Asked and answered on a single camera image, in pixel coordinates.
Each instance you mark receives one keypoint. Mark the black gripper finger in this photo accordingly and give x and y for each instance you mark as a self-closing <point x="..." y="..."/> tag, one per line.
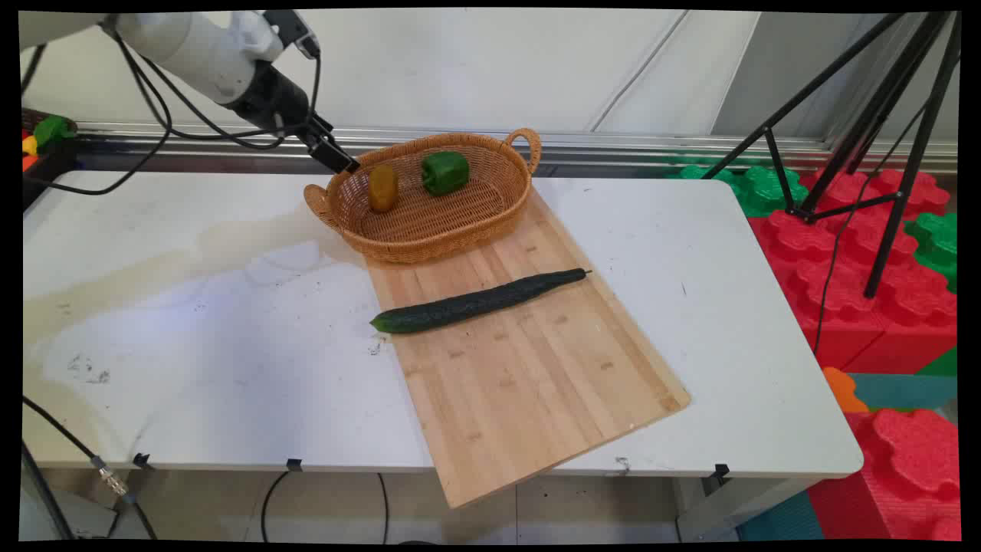
<point x="322" y="124"/>
<point x="337" y="157"/>

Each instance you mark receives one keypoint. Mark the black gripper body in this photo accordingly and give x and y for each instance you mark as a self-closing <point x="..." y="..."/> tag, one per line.
<point x="272" y="100"/>

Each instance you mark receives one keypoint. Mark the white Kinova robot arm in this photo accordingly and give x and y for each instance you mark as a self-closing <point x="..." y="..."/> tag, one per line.
<point x="188" y="50"/>

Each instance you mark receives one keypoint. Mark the green bell pepper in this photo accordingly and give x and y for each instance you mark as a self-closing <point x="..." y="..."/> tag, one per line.
<point x="444" y="172"/>

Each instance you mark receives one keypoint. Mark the woven wicker basket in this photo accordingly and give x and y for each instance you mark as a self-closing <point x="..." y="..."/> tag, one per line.
<point x="437" y="218"/>

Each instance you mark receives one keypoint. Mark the dark green cucumber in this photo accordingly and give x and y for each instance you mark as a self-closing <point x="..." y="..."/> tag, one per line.
<point x="475" y="301"/>

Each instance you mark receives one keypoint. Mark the green toy vegetable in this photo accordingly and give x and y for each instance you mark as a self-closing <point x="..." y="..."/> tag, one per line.
<point x="52" y="130"/>

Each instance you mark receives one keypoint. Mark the dark storage crate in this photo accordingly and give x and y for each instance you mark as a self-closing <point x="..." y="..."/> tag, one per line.
<point x="46" y="176"/>

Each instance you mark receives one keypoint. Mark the yellow toy vegetable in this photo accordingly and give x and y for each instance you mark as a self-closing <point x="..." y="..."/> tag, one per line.
<point x="29" y="145"/>

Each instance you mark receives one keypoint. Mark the red toy vegetable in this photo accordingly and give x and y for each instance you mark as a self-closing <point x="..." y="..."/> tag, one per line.
<point x="28" y="162"/>

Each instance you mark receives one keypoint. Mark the bamboo cutting board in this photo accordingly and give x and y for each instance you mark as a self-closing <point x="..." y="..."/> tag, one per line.
<point x="521" y="360"/>

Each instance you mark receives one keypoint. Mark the green foam block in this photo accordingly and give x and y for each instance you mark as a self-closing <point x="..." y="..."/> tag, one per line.
<point x="759" y="188"/>
<point x="936" y="245"/>

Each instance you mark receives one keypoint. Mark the grey table leg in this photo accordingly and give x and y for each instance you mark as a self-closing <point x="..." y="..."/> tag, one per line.
<point x="728" y="510"/>

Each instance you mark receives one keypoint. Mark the large red foam block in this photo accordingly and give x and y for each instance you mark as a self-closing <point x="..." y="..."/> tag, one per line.
<point x="851" y="284"/>

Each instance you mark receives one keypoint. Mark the black tripod stand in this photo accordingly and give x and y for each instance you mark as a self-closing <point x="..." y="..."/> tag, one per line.
<point x="881" y="153"/>

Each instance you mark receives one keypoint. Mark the orange foam piece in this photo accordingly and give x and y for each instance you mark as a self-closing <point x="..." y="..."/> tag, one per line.
<point x="843" y="389"/>

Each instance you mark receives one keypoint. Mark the teal foam mat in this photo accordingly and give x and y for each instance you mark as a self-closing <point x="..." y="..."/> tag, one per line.
<point x="912" y="391"/>

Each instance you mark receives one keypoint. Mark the small red foam block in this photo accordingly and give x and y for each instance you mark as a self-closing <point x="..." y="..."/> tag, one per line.
<point x="904" y="475"/>

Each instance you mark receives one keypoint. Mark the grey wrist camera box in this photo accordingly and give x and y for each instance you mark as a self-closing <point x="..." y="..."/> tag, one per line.
<point x="293" y="31"/>

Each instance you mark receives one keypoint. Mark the aluminium wall rail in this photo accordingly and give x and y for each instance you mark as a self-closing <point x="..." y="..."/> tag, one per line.
<point x="613" y="146"/>

